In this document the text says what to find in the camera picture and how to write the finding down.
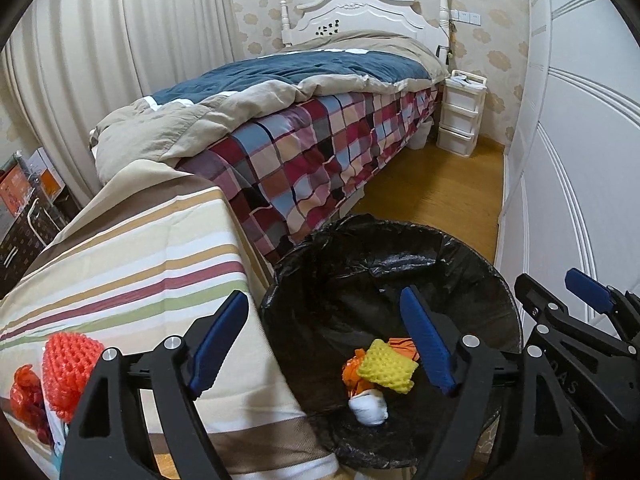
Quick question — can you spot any orange plastic bag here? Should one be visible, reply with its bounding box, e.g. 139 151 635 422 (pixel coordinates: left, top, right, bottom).
10 364 53 446

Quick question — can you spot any red foam fruit net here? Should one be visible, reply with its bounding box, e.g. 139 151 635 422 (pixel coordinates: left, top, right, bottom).
42 332 105 424

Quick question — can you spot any white plastic bag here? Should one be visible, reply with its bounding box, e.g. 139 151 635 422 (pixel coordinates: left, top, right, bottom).
348 389 388 427

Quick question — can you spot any orange cloth piece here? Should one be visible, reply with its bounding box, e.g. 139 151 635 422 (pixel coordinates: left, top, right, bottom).
342 338 420 398

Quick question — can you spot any yellow foam fruit net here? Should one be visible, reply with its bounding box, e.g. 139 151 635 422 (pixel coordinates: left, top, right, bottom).
357 338 420 394

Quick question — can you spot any white toothpaste tube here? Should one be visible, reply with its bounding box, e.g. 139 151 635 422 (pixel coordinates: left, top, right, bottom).
44 401 68 462

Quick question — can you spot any black lined trash bin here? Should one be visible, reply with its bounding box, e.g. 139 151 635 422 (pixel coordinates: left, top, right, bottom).
259 214 522 469

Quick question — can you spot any striped table cloth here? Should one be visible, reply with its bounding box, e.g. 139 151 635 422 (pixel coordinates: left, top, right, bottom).
1 160 343 479

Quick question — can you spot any white bucket under bed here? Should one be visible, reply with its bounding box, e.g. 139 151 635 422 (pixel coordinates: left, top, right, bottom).
407 118 434 151

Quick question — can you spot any dark patterned storage basket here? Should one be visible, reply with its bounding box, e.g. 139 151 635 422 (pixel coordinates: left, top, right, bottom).
0 194 66 297

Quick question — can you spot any white drawer unit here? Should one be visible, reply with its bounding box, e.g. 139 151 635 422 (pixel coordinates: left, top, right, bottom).
436 70 487 157

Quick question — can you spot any white orange box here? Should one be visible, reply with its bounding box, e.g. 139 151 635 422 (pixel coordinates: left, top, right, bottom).
27 148 65 202

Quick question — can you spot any cardboard box with labels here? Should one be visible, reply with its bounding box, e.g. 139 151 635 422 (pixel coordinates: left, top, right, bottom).
0 162 32 231

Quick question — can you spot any plaid bed sheet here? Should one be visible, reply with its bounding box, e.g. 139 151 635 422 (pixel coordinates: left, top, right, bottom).
178 88 438 263

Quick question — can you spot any blue beige duvet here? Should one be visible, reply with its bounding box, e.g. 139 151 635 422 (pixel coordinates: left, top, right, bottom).
90 30 449 183

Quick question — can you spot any white bed headboard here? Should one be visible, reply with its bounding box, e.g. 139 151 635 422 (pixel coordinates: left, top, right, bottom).
280 0 450 62

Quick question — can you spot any cream curtain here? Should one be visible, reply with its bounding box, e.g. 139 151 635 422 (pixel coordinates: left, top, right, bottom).
1 0 242 205

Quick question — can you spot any wall socket plate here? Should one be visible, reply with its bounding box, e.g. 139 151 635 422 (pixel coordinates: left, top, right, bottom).
450 9 482 26

